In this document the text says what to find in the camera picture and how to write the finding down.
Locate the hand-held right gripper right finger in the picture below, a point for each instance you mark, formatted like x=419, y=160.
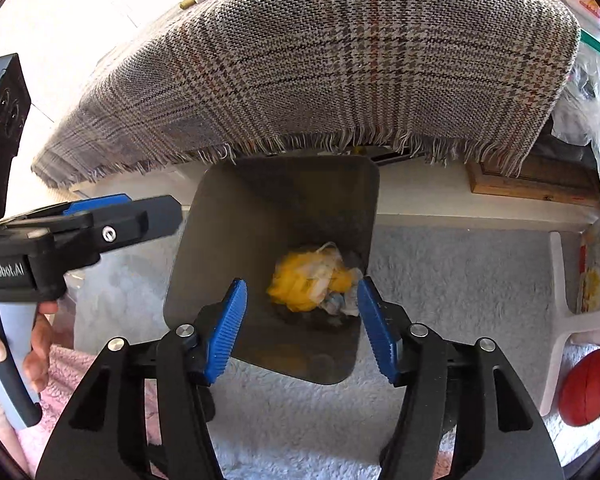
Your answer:
x=375, y=330

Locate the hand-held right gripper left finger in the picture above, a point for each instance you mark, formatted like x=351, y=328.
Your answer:
x=227, y=330

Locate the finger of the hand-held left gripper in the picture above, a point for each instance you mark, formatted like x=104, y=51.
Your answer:
x=97, y=203
x=130, y=222

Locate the grey trash bin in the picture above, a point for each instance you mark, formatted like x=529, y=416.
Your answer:
x=260, y=210

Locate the person's left hand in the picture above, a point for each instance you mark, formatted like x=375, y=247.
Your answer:
x=40, y=350

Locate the white crumpled tissue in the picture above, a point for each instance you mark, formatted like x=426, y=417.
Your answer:
x=332, y=272

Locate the yellow crumpled wrapper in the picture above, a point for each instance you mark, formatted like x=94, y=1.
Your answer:
x=292, y=280

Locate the grey shaggy rug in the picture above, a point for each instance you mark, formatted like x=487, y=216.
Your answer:
x=455, y=270

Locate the pink fuzzy cloth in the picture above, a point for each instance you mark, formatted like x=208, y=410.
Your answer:
x=65, y=370

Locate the white plastic stool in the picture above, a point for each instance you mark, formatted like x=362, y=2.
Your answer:
x=560, y=280

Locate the red ball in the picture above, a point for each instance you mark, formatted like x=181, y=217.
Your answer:
x=587, y=390

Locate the yellow print package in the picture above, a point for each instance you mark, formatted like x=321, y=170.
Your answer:
x=592, y=285

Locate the grey plaid fringed cloth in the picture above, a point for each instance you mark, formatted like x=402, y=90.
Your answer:
x=330, y=60

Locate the wooden frame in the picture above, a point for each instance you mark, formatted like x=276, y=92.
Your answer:
x=530, y=185

